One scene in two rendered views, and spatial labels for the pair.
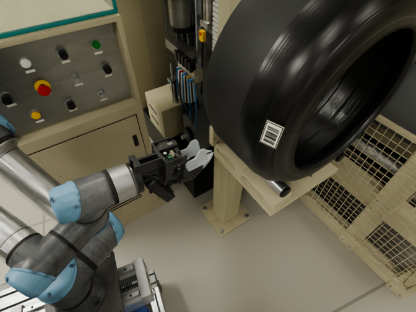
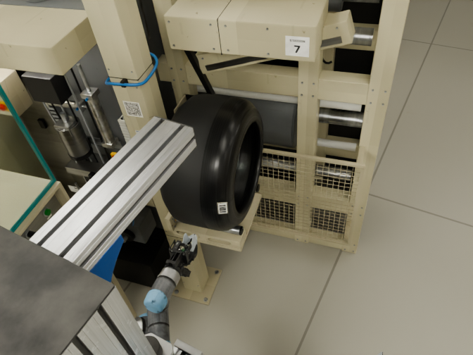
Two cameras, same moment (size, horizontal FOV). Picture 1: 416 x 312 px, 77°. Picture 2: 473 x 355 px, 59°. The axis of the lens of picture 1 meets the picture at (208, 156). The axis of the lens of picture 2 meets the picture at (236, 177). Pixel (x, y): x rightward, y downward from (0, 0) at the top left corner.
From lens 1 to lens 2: 109 cm
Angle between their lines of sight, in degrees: 22
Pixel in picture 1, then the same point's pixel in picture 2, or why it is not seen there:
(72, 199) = (161, 295)
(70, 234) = (162, 319)
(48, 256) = (162, 332)
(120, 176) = (170, 272)
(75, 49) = (35, 225)
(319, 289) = (304, 286)
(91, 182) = (162, 283)
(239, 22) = not seen: hidden behind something
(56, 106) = not seen: hidden behind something
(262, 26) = (189, 162)
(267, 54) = (200, 174)
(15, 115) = not seen: hidden behind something
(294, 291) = (288, 301)
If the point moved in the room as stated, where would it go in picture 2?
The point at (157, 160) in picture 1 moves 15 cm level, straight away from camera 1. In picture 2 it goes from (180, 254) to (150, 237)
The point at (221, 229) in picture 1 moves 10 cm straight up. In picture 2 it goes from (204, 298) to (202, 291)
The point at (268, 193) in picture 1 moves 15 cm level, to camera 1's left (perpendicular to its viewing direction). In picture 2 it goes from (231, 238) to (206, 256)
